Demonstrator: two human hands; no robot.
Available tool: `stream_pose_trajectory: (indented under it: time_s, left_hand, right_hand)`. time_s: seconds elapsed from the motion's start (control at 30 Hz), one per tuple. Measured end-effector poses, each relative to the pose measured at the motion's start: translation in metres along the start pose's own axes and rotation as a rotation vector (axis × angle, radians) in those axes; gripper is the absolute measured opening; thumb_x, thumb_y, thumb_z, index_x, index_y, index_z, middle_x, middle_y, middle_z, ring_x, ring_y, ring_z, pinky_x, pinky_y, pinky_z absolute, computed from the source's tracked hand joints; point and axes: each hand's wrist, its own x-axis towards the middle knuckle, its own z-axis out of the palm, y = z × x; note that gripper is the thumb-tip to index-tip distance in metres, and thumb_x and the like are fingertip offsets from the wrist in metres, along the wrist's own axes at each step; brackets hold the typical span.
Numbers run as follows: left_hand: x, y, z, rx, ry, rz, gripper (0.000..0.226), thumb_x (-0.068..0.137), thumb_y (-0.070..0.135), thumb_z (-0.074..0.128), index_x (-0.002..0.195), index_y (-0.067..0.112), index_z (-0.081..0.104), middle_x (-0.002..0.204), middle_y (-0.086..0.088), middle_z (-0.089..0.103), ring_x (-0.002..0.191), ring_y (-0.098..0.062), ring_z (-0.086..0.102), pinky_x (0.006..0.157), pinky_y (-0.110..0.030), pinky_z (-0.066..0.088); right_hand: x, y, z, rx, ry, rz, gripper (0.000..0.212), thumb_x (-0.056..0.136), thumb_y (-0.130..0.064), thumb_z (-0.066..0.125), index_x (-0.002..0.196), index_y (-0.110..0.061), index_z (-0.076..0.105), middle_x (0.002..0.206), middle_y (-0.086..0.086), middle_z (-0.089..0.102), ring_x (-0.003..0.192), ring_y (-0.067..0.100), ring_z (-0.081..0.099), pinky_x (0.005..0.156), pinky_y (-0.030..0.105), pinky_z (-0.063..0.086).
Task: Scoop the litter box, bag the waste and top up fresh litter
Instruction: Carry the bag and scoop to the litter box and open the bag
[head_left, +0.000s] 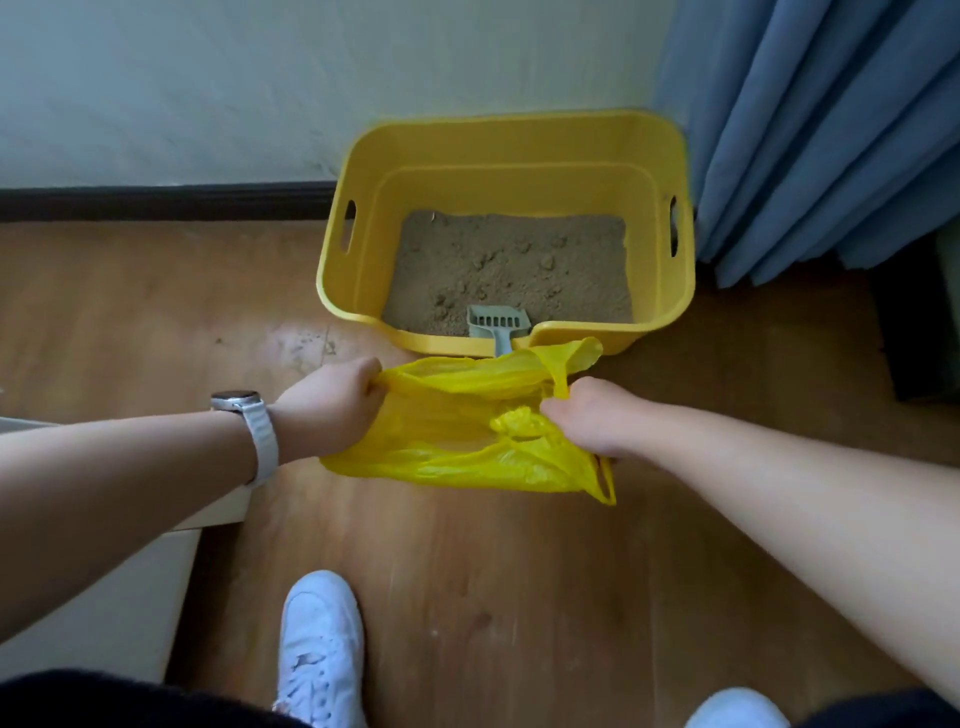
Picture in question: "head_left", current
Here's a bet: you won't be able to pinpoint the person's left hand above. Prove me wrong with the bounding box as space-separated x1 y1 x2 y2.
267 356 388 465

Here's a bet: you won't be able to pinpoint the person's right hand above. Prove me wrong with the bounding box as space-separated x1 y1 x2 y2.
540 376 648 460

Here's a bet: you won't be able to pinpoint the yellow plastic bag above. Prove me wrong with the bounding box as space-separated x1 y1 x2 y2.
321 336 618 507

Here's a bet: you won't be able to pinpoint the person's right forearm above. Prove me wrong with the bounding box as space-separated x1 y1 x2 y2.
616 399 960 706

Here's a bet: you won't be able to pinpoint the person's left forearm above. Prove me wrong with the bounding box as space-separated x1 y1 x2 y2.
0 405 280 645

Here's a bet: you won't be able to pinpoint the grey litter scoop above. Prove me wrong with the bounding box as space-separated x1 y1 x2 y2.
466 304 533 358

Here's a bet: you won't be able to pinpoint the white smartwatch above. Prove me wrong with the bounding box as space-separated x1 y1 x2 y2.
210 390 280 490

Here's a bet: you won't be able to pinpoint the sandy cat litter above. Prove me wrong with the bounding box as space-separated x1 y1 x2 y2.
381 210 634 339

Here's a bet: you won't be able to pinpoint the yellow plastic litter box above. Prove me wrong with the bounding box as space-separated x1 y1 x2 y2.
315 110 697 359

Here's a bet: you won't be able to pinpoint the white sneaker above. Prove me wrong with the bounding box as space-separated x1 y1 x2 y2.
684 687 792 728
273 570 367 728

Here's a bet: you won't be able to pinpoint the white cabinet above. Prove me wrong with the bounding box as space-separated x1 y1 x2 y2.
0 416 253 685

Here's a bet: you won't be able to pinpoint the black furniture base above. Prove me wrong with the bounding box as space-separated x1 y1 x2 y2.
870 225 960 404

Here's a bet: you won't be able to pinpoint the blue curtain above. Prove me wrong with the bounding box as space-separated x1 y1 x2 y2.
654 0 960 290

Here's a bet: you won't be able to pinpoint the black trousers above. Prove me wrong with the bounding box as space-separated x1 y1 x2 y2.
0 669 310 728

